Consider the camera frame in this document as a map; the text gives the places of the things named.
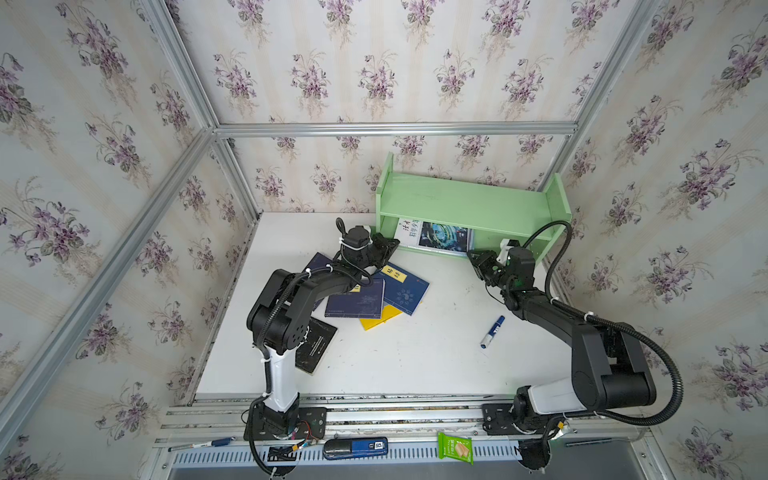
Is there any blue white marker pen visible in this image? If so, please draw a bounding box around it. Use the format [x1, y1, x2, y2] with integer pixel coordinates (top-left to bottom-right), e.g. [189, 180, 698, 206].
[480, 316, 505, 350]

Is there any yellow cartoon cover book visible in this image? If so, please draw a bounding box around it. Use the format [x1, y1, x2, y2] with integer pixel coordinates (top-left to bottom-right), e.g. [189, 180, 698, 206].
[360, 304, 402, 331]

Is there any blue book yellow label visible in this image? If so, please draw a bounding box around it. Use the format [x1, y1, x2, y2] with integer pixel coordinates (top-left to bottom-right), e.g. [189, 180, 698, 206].
[374, 263, 430, 316]

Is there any green snack packet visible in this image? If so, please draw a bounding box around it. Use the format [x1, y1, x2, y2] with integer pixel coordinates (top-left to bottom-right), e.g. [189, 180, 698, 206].
[437, 432, 474, 465]

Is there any blue pen on rail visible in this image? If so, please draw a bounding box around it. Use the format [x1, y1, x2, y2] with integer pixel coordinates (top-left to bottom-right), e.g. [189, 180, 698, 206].
[167, 437, 235, 452]

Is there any blue black handheld device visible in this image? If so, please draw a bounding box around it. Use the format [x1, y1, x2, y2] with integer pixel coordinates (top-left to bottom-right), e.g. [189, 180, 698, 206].
[322, 437, 389, 461]

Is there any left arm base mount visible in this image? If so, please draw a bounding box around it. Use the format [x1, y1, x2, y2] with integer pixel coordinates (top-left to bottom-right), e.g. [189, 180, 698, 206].
[243, 404, 328, 441]

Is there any black cover book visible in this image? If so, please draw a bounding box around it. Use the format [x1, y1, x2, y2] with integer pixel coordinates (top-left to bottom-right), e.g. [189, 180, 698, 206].
[295, 317, 337, 375]

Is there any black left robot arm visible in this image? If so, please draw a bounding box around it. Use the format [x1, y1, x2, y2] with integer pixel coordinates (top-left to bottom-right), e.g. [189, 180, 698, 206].
[246, 218, 400, 414]

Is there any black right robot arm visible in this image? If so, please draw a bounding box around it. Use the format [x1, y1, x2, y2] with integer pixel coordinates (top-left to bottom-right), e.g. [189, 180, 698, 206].
[467, 220, 684, 430]

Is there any sci-fi cover magazine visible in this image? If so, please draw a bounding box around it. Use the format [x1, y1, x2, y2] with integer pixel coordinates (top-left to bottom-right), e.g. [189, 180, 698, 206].
[394, 218, 473, 256]

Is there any green wooden bookshelf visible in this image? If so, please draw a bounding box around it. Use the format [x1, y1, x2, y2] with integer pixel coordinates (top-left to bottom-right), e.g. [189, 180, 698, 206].
[374, 153, 572, 262]

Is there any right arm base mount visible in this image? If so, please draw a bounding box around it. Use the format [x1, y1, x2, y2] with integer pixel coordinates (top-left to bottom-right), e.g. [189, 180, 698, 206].
[481, 402, 556, 436]

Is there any dark blue book under arm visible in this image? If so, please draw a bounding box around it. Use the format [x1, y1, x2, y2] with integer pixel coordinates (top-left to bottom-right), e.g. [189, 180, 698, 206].
[305, 252, 336, 312]

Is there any dark blue thick book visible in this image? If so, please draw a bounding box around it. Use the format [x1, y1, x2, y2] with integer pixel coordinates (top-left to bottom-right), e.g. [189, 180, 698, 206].
[324, 278, 384, 319]

